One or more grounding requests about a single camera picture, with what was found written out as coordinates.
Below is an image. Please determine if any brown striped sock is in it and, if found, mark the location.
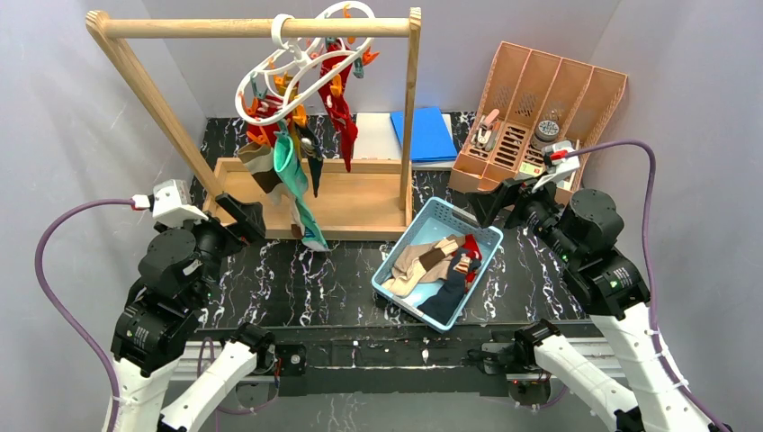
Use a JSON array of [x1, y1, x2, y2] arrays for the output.
[[381, 235, 466, 298], [238, 142, 289, 205]]

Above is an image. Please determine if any white sock hanger with clips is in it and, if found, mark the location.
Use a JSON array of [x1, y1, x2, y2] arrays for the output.
[[234, 1, 376, 125]]

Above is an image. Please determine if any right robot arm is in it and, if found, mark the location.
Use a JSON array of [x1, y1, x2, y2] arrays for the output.
[[468, 179, 728, 431]]

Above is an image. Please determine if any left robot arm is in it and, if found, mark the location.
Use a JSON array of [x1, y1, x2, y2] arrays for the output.
[[103, 182, 274, 431]]

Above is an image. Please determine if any white small box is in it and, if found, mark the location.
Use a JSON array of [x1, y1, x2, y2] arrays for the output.
[[516, 162, 544, 179]]

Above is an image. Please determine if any brown striped hanging sock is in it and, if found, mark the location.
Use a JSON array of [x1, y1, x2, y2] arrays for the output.
[[238, 142, 289, 205]]

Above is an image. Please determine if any stapler in organizer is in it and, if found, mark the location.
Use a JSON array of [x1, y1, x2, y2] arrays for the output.
[[471, 109, 500, 151]]

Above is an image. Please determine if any teal hanging sock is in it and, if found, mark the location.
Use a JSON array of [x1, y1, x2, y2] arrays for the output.
[[273, 121, 329, 252]]

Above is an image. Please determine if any light blue plastic basket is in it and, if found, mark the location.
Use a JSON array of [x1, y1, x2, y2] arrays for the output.
[[372, 197, 503, 333]]

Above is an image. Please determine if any wooden clothes rack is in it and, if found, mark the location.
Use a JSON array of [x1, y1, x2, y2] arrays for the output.
[[85, 7, 422, 241]]

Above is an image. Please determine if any blue folder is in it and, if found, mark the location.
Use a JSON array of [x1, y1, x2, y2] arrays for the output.
[[410, 106, 457, 163]]

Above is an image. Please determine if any grey round tin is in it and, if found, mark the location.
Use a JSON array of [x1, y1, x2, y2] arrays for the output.
[[530, 120, 561, 150]]

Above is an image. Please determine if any navy hanging sock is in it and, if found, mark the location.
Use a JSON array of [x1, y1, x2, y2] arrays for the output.
[[295, 125, 324, 197]]

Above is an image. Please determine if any navy sock in basket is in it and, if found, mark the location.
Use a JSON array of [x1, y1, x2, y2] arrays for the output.
[[417, 248, 480, 325]]

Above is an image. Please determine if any pink desk file organizer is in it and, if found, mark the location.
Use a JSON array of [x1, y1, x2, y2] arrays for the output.
[[449, 41, 628, 193]]

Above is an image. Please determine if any red santa hanging sock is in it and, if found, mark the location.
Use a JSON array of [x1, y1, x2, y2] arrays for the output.
[[240, 95, 283, 148]]

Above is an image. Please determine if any white board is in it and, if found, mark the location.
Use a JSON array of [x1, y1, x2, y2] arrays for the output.
[[354, 112, 454, 171]]

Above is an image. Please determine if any long red hanging sock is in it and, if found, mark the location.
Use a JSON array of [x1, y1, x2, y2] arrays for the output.
[[319, 66, 358, 172]]

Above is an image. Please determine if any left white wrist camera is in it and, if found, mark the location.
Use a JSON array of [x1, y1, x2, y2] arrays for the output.
[[131, 179, 209, 229]]

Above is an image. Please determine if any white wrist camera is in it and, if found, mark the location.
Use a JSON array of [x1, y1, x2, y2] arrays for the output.
[[532, 140, 580, 193], [131, 179, 209, 229]]

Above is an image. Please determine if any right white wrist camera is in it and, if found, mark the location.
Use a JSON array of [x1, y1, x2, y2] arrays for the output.
[[532, 140, 580, 193]]

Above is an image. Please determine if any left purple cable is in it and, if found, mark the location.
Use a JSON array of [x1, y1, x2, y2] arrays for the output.
[[34, 199, 137, 432]]

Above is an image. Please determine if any purple cable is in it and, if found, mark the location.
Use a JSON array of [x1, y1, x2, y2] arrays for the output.
[[566, 139, 733, 432], [34, 199, 137, 432]]

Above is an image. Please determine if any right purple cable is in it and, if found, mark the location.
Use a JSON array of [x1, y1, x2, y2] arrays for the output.
[[566, 139, 733, 432]]

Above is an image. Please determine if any metal base rail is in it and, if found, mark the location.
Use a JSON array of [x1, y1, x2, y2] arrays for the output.
[[173, 333, 627, 398]]

